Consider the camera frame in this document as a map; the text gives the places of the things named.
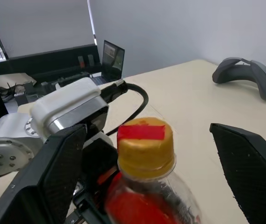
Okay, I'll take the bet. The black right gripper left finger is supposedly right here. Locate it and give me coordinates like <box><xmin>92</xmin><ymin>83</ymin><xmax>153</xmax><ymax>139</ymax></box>
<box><xmin>0</xmin><ymin>123</ymin><xmax>87</xmax><ymax>224</ymax></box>

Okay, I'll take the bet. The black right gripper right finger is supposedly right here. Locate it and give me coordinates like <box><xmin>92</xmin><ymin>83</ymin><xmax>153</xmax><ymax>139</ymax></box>
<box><xmin>209</xmin><ymin>123</ymin><xmax>266</xmax><ymax>224</ymax></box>

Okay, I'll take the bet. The red drink bottle yellow cap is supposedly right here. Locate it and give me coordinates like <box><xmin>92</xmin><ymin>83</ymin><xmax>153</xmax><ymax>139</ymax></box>
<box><xmin>104</xmin><ymin>116</ymin><xmax>203</xmax><ymax>224</ymax></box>

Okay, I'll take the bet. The grey curved visor-shaped part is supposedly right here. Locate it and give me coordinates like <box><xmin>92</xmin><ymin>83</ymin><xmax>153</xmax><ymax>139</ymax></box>
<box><xmin>211</xmin><ymin>57</ymin><xmax>266</xmax><ymax>101</ymax></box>

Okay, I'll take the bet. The black open laptop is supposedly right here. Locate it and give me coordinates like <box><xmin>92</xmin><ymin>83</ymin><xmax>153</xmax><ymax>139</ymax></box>
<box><xmin>89</xmin><ymin>40</ymin><xmax>126</xmax><ymax>85</ymax></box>

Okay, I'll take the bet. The long black cabinet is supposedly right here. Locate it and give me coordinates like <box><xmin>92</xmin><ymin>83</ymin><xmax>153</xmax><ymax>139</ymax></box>
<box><xmin>0</xmin><ymin>44</ymin><xmax>103</xmax><ymax>94</ymax></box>

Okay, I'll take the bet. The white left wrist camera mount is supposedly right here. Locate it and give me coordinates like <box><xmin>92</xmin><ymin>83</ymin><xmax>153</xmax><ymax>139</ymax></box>
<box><xmin>30</xmin><ymin>77</ymin><xmax>111</xmax><ymax>144</ymax></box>

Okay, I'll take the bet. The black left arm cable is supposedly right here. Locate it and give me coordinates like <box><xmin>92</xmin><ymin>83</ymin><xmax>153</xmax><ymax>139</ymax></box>
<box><xmin>100</xmin><ymin>79</ymin><xmax>150</xmax><ymax>137</ymax></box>

